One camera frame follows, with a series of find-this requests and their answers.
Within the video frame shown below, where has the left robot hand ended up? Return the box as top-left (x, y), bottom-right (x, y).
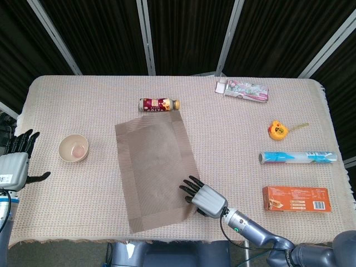
top-left (0, 129), bottom-right (52, 192)

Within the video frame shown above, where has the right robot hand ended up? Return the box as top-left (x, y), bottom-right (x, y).
top-left (179, 175), bottom-right (228, 219)

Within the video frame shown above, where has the brown woven placemat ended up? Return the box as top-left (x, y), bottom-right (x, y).
top-left (115, 110), bottom-right (201, 234)

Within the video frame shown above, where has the beige bowl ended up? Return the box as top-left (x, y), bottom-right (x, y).
top-left (58, 134), bottom-right (90, 164)

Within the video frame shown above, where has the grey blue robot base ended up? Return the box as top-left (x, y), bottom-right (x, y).
top-left (111, 240), bottom-right (231, 267)

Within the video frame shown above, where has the beige woven tablecloth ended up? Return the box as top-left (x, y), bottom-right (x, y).
top-left (7, 75), bottom-right (356, 248)

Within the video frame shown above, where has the orange cardboard box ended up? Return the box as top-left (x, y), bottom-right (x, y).
top-left (263, 185), bottom-right (333, 214)

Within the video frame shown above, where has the blue white wrap roll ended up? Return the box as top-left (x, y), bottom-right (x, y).
top-left (259, 151), bottom-right (338, 165)

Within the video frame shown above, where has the yellow tape measure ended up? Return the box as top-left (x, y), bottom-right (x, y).
top-left (268, 120), bottom-right (309, 141)

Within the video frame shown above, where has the Costa coffee bottle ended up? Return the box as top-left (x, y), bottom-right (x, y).
top-left (138, 97), bottom-right (181, 113)

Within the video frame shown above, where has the dark pleated screen panel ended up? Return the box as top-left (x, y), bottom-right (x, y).
top-left (147, 0), bottom-right (238, 76)
top-left (309, 27), bottom-right (356, 161)
top-left (0, 0), bottom-right (76, 112)
top-left (222, 0), bottom-right (356, 78)
top-left (38, 0), bottom-right (148, 76)

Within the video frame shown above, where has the floral printed carton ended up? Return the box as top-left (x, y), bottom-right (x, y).
top-left (215, 78), bottom-right (270, 103)

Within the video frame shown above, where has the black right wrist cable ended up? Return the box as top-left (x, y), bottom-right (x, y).
top-left (219, 210), bottom-right (280, 251)

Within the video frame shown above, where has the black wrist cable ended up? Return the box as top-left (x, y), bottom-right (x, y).
top-left (219, 210), bottom-right (280, 251)
top-left (0, 190), bottom-right (13, 234)

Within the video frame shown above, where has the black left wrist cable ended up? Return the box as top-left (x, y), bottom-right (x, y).
top-left (0, 190), bottom-right (13, 234)

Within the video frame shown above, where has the black equipment with cables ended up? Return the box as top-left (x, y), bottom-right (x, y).
top-left (0, 112), bottom-right (17, 148)

